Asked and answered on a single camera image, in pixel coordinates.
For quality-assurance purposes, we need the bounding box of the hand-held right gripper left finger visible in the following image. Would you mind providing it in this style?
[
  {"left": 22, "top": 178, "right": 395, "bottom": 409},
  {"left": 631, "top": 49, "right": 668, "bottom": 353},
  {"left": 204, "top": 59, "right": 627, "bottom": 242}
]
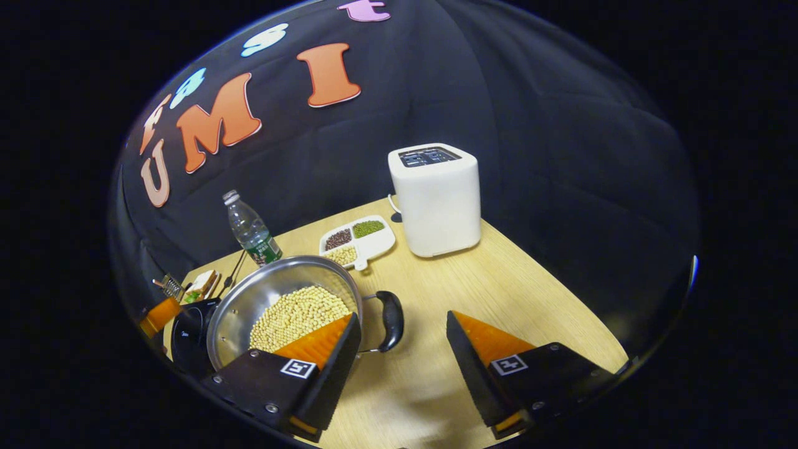
[{"left": 201, "top": 312, "right": 362, "bottom": 443}]

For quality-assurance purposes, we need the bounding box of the white toaster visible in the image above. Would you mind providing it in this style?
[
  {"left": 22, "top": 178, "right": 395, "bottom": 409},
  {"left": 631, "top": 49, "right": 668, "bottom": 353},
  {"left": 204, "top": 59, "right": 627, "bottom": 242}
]
[{"left": 388, "top": 143, "right": 482, "bottom": 258}]

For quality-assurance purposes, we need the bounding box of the sandwich with lettuce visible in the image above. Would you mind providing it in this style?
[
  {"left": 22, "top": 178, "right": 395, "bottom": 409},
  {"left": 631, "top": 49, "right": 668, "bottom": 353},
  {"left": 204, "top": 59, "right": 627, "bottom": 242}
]
[{"left": 183, "top": 269, "right": 219, "bottom": 304}]

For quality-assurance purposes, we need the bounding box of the steel pot with soybeans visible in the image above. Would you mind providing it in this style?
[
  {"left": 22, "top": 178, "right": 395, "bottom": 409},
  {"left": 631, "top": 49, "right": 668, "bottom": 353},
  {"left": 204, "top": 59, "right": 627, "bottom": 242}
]
[{"left": 206, "top": 254, "right": 406, "bottom": 375}]

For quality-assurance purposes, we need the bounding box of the clear plastic water bottle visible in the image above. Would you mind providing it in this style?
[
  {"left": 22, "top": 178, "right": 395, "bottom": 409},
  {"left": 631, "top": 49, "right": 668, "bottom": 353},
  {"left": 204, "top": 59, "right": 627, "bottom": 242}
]
[{"left": 223, "top": 190, "right": 283, "bottom": 268}]

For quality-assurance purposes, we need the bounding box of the black induction cooktop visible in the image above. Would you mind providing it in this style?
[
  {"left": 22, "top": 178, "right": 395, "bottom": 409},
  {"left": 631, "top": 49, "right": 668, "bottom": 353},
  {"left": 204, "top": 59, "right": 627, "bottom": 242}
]
[{"left": 170, "top": 297, "right": 222, "bottom": 378}]

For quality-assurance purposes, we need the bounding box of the white divided dish with beans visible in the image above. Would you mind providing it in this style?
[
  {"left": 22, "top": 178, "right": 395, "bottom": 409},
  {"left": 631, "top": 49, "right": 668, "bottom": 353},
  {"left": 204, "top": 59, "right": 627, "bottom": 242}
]
[{"left": 319, "top": 215, "right": 397, "bottom": 271}]

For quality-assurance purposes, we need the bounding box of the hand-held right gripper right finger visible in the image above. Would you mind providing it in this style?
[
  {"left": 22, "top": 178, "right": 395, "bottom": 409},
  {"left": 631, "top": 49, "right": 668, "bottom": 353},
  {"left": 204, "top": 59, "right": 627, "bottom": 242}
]
[{"left": 446, "top": 310, "right": 618, "bottom": 440}]

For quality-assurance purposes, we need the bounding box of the black power cable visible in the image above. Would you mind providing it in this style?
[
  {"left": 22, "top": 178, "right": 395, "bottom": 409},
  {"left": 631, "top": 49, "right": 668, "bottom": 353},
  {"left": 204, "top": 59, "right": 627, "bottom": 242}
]
[{"left": 218, "top": 249, "right": 247, "bottom": 299}]

